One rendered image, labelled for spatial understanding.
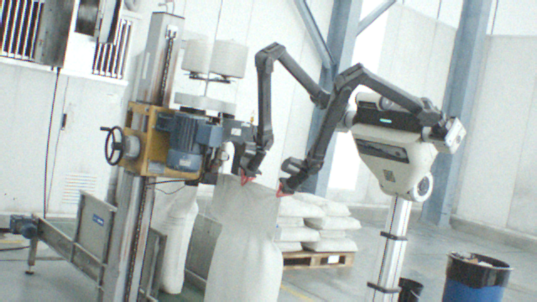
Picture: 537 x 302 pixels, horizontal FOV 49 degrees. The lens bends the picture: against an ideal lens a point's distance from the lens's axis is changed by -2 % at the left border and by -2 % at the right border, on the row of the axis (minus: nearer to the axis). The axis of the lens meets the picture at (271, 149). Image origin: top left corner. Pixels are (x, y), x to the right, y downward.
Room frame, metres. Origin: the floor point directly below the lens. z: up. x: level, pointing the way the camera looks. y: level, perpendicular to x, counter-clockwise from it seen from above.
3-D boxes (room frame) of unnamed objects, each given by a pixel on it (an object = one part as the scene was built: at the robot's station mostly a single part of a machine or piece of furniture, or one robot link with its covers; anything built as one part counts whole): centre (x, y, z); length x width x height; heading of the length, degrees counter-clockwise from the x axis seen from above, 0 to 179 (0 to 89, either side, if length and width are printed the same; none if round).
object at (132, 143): (2.69, 0.63, 1.14); 0.11 x 0.06 x 0.11; 41
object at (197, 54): (2.93, 0.44, 1.61); 0.15 x 0.14 x 0.17; 41
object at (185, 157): (2.63, 0.37, 1.21); 0.15 x 0.15 x 0.25
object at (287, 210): (5.82, -0.28, 0.56); 0.66 x 0.42 x 0.15; 131
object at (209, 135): (2.59, 0.27, 1.25); 0.10 x 0.08 x 0.12; 156
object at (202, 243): (3.60, 0.36, 0.54); 1.05 x 0.02 x 0.41; 41
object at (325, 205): (6.41, -0.59, 0.56); 0.67 x 0.43 x 0.15; 41
